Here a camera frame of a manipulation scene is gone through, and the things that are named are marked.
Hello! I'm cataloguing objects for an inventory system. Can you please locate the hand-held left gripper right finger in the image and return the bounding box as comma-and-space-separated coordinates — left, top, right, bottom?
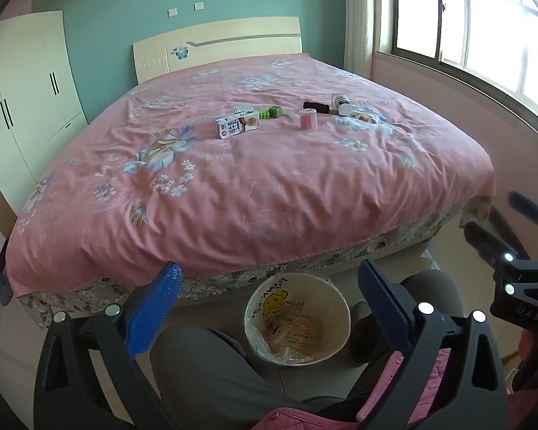
358, 260, 509, 430

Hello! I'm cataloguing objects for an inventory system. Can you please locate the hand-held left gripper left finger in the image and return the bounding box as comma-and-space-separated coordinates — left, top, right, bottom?
33, 261, 184, 430

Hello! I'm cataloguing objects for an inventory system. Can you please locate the grey floral bed skirt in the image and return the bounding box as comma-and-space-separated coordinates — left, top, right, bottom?
20, 195, 494, 330

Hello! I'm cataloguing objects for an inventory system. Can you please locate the cream waste bin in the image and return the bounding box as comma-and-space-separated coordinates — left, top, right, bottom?
244, 272, 351, 366

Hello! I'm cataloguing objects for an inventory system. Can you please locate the pink quilted cushion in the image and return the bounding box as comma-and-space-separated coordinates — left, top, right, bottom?
255, 348, 453, 430

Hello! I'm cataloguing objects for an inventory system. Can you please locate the white bottle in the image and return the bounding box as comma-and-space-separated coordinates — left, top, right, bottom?
331, 92, 353, 116

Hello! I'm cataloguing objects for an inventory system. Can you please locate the cream curtain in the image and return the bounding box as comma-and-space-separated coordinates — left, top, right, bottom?
343, 0, 378, 75

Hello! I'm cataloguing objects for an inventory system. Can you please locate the white brown milk carton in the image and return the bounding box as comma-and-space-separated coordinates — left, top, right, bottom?
214, 112, 259, 139

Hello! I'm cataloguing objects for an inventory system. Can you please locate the orange printed packet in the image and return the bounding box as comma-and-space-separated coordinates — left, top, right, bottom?
264, 310, 324, 358

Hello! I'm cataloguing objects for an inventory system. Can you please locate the cream bed base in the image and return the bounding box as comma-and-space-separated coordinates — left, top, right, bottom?
179, 233, 435, 310

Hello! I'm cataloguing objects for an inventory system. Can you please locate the cream wardrobe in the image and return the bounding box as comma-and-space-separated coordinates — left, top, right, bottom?
0, 10, 89, 216

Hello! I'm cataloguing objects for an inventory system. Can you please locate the cream wooden headboard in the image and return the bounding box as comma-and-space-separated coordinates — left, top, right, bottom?
132, 16, 303, 85

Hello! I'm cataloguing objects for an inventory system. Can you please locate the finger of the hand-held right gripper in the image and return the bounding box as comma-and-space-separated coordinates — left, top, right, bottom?
463, 221, 527, 274
508, 191, 538, 234

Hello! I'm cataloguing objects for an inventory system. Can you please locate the clear plastic wrapper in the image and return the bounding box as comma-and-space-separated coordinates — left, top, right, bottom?
334, 113, 364, 129

